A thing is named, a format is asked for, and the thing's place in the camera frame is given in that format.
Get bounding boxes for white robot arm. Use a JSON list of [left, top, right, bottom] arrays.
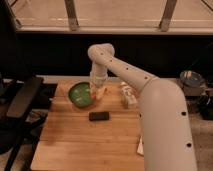
[[88, 44, 197, 171]]

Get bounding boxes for green ceramic bowl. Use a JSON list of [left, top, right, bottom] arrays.
[[68, 82, 95, 108]]

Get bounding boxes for black rectangular block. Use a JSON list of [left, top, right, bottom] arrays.
[[89, 112, 109, 121]]

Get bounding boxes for clear plastic bottle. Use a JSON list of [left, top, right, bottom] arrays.
[[120, 82, 138, 109]]

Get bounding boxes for black office chair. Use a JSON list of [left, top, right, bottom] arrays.
[[0, 77, 46, 171]]

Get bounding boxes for round dark dish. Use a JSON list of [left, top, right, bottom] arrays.
[[180, 70, 204, 88]]

